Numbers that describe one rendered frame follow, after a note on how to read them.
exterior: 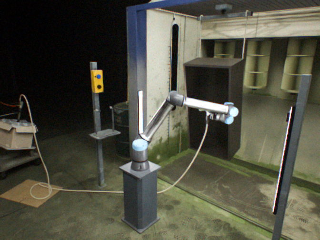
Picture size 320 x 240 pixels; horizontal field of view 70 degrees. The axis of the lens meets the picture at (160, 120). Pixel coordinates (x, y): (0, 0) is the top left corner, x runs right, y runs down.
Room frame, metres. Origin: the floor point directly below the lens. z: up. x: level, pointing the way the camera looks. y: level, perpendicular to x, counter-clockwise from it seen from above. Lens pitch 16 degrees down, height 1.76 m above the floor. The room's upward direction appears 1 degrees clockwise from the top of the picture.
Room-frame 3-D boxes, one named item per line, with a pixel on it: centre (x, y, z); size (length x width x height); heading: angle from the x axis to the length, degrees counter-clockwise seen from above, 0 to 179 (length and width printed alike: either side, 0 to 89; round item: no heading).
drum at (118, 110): (3.86, 0.51, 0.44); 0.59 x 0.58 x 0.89; 29
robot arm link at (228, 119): (2.31, -0.69, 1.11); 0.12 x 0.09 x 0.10; 27
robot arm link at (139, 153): (2.12, 0.19, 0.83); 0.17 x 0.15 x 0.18; 1
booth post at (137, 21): (3.10, 0.31, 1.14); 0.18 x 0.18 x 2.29; 48
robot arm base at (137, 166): (2.11, 0.19, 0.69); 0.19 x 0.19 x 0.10
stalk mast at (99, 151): (2.78, 0.79, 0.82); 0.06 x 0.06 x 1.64; 48
